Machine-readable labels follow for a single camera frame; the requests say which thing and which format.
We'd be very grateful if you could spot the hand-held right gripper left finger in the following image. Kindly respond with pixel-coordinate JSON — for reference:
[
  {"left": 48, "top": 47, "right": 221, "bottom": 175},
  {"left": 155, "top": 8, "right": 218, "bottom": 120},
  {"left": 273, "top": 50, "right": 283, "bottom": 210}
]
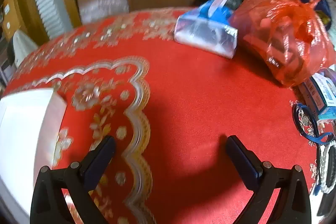
[{"left": 30, "top": 135, "right": 116, "bottom": 224}]

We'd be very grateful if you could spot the blue medicine box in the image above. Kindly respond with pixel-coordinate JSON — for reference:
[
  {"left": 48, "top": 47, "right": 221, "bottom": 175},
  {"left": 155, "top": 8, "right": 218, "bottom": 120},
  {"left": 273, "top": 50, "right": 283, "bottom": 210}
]
[{"left": 299, "top": 69, "right": 336, "bottom": 122}]

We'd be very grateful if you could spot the blue tissue pack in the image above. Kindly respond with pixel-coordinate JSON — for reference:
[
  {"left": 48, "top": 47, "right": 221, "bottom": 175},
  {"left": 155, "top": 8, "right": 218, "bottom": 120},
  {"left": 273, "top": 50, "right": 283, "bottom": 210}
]
[{"left": 174, "top": 0, "right": 238, "bottom": 59}]

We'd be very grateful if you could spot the red floral tablecloth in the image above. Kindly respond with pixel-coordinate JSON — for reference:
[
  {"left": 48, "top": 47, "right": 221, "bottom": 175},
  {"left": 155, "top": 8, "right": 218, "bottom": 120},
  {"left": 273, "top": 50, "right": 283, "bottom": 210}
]
[{"left": 0, "top": 7, "right": 336, "bottom": 224}]

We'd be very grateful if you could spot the dark strap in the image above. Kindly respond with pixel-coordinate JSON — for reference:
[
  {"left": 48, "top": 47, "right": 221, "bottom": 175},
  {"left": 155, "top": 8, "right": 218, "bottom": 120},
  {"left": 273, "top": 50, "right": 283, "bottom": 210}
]
[{"left": 316, "top": 145, "right": 336, "bottom": 216}]

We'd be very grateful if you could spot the blue ribbon bangle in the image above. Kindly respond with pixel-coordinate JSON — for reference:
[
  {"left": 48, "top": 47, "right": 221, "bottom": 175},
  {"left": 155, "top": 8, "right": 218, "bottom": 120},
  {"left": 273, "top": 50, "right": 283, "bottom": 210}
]
[{"left": 293, "top": 102, "right": 335, "bottom": 146}]

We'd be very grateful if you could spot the white cardboard box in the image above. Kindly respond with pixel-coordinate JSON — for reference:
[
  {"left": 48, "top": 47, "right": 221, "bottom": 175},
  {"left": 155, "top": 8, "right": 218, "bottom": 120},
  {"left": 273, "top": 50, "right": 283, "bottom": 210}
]
[{"left": 0, "top": 89, "right": 67, "bottom": 216}]

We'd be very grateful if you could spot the plastic-wrapped chair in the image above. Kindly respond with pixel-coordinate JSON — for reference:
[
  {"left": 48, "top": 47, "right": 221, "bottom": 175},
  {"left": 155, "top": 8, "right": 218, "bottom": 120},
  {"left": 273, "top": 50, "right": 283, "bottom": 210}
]
[{"left": 77, "top": 0, "right": 130, "bottom": 25}]

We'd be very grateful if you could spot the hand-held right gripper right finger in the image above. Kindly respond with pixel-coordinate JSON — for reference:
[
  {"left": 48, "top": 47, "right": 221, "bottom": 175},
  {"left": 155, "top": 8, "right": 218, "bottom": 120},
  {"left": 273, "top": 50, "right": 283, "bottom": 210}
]
[{"left": 226, "top": 135, "right": 312, "bottom": 224}]

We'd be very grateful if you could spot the white appliance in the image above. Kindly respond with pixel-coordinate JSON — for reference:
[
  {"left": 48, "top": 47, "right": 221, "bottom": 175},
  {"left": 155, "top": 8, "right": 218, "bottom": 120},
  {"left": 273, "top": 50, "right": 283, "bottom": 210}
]
[{"left": 7, "top": 30, "right": 38, "bottom": 69}]

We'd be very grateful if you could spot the red plastic bag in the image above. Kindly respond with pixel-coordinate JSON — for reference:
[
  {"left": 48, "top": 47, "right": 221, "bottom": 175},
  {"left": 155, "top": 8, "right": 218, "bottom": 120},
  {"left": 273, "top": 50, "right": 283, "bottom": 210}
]
[{"left": 228, "top": 0, "right": 336, "bottom": 87}]

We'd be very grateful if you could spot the white pearl bracelet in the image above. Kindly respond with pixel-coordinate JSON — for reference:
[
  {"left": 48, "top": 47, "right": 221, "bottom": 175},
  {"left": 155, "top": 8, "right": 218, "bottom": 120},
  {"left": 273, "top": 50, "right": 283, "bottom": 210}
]
[{"left": 316, "top": 140, "right": 336, "bottom": 194}]

